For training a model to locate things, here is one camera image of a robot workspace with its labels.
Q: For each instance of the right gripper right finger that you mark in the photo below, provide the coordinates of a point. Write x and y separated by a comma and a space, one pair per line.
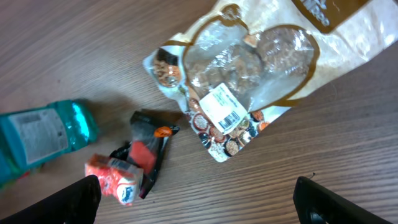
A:
316, 204

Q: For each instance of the blue bottle with white cap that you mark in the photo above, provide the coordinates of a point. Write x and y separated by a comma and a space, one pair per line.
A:
30, 138

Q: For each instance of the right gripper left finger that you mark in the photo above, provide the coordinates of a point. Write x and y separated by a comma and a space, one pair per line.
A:
77, 203

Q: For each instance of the red white packet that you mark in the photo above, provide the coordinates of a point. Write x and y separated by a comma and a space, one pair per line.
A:
116, 177

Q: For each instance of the black red snack packet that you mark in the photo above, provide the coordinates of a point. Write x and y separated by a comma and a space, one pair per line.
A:
147, 148

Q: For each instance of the beige PanTree snack pouch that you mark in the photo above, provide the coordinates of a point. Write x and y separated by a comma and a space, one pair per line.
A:
245, 63

